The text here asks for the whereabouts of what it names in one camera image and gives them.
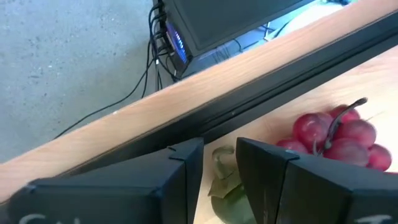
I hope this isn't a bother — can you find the black computer tower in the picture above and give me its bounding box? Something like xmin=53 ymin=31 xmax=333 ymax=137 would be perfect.
xmin=152 ymin=0 xmax=315 ymax=78

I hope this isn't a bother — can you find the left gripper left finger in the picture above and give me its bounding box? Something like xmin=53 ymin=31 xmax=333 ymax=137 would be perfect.
xmin=6 ymin=138 xmax=205 ymax=224

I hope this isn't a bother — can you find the long black floor cable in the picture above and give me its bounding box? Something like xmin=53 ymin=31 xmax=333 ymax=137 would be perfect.
xmin=52 ymin=40 xmax=156 ymax=140

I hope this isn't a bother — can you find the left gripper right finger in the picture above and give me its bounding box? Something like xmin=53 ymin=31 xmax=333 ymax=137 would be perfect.
xmin=235 ymin=136 xmax=398 ymax=224

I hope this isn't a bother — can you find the black computer cable bundle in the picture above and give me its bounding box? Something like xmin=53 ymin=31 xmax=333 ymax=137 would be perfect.
xmin=148 ymin=2 xmax=181 ymax=94

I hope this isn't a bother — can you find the red grape bunch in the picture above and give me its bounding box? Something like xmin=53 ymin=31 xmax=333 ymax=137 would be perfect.
xmin=207 ymin=97 xmax=393 ymax=224

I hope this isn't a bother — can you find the black aluminium table frame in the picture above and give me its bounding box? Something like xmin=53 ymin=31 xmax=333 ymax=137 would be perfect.
xmin=67 ymin=11 xmax=398 ymax=177

